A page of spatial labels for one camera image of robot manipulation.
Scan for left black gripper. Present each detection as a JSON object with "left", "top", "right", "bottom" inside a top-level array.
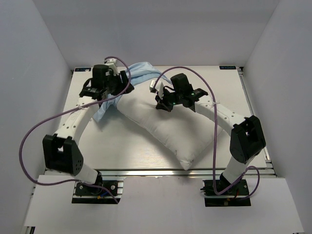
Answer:
[{"left": 103, "top": 70, "right": 134, "bottom": 96}]

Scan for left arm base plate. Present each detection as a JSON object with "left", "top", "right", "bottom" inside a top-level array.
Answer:
[{"left": 72, "top": 180, "right": 123, "bottom": 205}]

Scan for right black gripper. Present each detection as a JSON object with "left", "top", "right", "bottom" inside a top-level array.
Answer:
[{"left": 156, "top": 88, "right": 182, "bottom": 113}]

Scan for wrist white camera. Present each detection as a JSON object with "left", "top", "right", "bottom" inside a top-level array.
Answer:
[
  {"left": 105, "top": 58, "right": 118, "bottom": 74},
  {"left": 149, "top": 80, "right": 164, "bottom": 99}
]

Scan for right blue table label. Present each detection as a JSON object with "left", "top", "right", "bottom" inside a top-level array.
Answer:
[{"left": 219, "top": 65, "right": 236, "bottom": 70}]

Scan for purple cable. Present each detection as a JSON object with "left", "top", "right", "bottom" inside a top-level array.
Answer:
[
  {"left": 156, "top": 66, "right": 260, "bottom": 201},
  {"left": 19, "top": 56, "right": 132, "bottom": 204}
]

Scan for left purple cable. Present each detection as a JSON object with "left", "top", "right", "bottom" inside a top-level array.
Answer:
[{"left": 19, "top": 56, "right": 132, "bottom": 204}]

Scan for left blue table label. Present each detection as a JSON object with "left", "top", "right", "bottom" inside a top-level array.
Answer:
[{"left": 74, "top": 67, "right": 92, "bottom": 72}]

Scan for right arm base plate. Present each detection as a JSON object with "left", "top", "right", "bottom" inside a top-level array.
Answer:
[{"left": 200, "top": 179, "right": 251, "bottom": 207}]

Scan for aluminium front rail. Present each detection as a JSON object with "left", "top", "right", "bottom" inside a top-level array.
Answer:
[{"left": 46, "top": 168, "right": 277, "bottom": 181}]

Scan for light blue pillowcase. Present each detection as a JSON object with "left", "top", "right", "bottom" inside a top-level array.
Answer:
[{"left": 93, "top": 62, "right": 162, "bottom": 122}]

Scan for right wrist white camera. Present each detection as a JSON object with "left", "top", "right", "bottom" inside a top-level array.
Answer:
[{"left": 149, "top": 80, "right": 164, "bottom": 99}]

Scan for white pillow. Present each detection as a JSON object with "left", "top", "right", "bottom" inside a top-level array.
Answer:
[{"left": 117, "top": 80, "right": 215, "bottom": 170}]

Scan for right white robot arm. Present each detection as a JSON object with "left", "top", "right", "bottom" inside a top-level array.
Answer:
[{"left": 150, "top": 73, "right": 266, "bottom": 195}]

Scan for right aluminium side rail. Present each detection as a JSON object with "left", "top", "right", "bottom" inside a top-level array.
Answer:
[{"left": 238, "top": 67, "right": 272, "bottom": 171}]

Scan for blue table label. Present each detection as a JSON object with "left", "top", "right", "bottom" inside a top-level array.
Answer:
[
  {"left": 219, "top": 65, "right": 236, "bottom": 70},
  {"left": 74, "top": 67, "right": 92, "bottom": 72}
]

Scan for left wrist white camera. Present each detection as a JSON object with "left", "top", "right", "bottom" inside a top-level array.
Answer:
[{"left": 105, "top": 58, "right": 118, "bottom": 74}]

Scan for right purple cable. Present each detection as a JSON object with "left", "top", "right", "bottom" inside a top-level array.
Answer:
[{"left": 156, "top": 66, "right": 260, "bottom": 201}]

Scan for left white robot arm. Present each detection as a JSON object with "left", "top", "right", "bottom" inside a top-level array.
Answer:
[{"left": 42, "top": 63, "right": 134, "bottom": 195}]

